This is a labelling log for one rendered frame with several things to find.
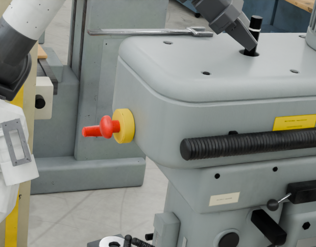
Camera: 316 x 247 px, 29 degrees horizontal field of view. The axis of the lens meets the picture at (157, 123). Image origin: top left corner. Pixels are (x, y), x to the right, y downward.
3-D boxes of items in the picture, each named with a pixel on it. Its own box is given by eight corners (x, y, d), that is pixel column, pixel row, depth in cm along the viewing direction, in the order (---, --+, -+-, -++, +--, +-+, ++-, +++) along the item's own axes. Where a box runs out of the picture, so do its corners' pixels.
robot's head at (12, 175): (-6, 187, 123) (16, 184, 116) (-20, 138, 122) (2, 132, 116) (22, 178, 127) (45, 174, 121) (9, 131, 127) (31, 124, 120)
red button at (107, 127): (104, 143, 104) (106, 122, 102) (96, 132, 107) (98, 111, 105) (122, 141, 105) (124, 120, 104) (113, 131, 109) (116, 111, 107)
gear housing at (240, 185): (196, 220, 107) (206, 170, 102) (141, 153, 126) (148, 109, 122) (345, 197, 121) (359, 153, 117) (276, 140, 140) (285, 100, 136)
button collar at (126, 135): (122, 149, 105) (126, 118, 102) (109, 134, 110) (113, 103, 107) (133, 148, 106) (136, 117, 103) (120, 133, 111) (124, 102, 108)
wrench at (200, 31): (91, 37, 106) (91, 33, 106) (84, 30, 109) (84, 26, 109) (212, 37, 117) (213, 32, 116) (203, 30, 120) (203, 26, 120)
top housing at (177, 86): (157, 178, 98) (171, 86, 91) (101, 109, 119) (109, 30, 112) (378, 153, 118) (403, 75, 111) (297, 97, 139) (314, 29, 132)
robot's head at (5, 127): (-1, 168, 122) (6, 168, 115) (-13, 127, 122) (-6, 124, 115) (30, 160, 125) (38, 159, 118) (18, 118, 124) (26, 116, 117)
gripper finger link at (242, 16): (261, 32, 111) (238, 8, 110) (248, 44, 113) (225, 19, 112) (261, 30, 113) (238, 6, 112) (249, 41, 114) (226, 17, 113)
